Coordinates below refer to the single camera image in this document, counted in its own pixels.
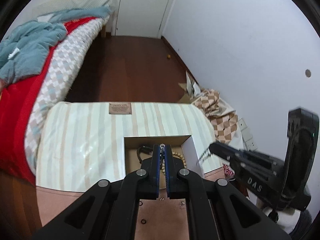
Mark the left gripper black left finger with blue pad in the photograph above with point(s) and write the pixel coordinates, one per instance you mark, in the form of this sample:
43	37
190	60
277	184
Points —
108	210

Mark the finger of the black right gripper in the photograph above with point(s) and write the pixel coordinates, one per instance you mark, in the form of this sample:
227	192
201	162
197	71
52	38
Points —
261	173

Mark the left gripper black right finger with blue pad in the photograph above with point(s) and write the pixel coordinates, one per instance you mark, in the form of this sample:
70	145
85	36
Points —
216	209

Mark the red white patterned bag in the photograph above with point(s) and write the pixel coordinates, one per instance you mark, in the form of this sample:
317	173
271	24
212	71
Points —
228	172

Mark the checkered brown cloth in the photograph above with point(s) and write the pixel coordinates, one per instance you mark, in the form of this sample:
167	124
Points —
221	115

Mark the white cardboard box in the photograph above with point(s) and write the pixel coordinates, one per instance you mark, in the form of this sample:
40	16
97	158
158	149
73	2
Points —
182	147

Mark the black watch band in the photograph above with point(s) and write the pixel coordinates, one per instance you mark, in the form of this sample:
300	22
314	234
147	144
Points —
144	149

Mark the brown label patch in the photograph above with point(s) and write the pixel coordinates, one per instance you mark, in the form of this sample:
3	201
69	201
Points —
120	108

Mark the cardboard scraps on floor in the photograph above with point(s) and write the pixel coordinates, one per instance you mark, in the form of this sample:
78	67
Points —
191	90

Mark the red bed cover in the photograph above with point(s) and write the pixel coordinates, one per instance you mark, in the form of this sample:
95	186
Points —
17	101

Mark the checkered bed sheet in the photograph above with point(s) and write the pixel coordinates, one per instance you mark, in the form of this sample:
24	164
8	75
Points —
64	66

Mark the blue-grey blanket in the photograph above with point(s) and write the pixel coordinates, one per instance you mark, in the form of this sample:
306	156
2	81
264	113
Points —
25	50

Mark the white door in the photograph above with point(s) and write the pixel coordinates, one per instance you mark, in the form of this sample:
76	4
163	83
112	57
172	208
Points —
141	18

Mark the pillow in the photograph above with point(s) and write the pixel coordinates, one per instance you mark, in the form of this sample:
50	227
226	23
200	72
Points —
59	5

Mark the white wall sockets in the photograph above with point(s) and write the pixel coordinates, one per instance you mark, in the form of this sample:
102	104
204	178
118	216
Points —
247	136

